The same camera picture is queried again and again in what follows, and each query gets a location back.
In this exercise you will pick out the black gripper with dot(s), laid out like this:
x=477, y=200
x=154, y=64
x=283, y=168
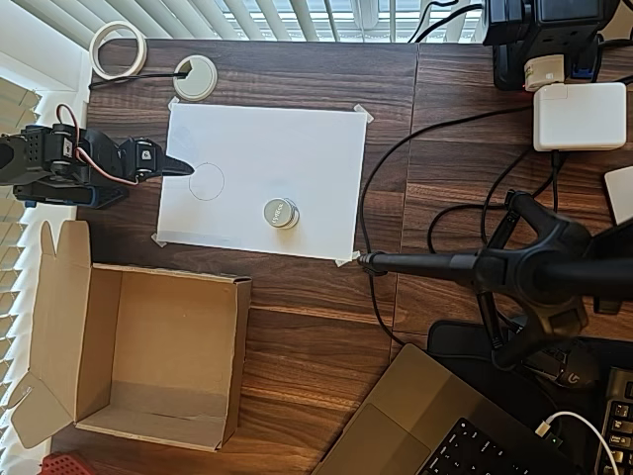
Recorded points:
x=147, y=159

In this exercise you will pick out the small round silver tin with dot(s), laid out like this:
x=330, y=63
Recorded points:
x=281, y=213

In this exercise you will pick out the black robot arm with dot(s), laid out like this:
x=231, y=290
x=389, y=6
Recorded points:
x=49, y=163

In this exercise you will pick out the open brown cardboard box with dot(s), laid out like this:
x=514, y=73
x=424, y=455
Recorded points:
x=163, y=346

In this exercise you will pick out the masking tape corner piece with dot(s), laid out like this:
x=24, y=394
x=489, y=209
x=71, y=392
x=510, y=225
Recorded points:
x=346, y=259
x=365, y=114
x=159, y=241
x=174, y=103

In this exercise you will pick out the round white desk grommet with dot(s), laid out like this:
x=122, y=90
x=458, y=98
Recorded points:
x=203, y=85

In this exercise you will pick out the white paper sheet with circles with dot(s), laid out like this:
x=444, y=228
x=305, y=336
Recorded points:
x=306, y=148

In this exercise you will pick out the cream masking tape roll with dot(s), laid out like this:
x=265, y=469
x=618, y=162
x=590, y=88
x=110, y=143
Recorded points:
x=118, y=26

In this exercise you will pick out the cream vertical blinds, window set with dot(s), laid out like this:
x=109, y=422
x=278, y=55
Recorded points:
x=297, y=20

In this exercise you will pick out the cream vertical blinds, wide set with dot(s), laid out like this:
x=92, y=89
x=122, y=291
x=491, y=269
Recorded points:
x=12, y=307

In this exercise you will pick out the black mouse pad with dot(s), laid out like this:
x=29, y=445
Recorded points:
x=445, y=336

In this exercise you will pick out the red perforated clamp block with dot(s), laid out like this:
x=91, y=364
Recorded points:
x=62, y=465

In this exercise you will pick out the grey laptop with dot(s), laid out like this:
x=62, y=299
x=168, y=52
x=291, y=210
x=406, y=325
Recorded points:
x=410, y=396

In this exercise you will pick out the small white plug adapter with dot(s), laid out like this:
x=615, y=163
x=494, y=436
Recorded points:
x=544, y=69

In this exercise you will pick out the black tripod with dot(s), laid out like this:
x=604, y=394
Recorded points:
x=544, y=277

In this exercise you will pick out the black power strip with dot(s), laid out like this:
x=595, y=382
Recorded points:
x=544, y=20

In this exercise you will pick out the large white power adapter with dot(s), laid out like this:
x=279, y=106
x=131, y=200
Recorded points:
x=578, y=116

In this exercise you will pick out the blue plug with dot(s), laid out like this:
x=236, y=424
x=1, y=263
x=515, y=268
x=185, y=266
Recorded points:
x=583, y=66

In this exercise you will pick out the flat white device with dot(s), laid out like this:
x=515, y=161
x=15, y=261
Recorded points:
x=620, y=198

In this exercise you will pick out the black Logitech mouse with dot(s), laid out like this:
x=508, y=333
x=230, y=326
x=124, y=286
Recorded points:
x=573, y=377

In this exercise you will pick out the black keyboard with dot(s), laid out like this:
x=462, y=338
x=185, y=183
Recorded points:
x=620, y=430

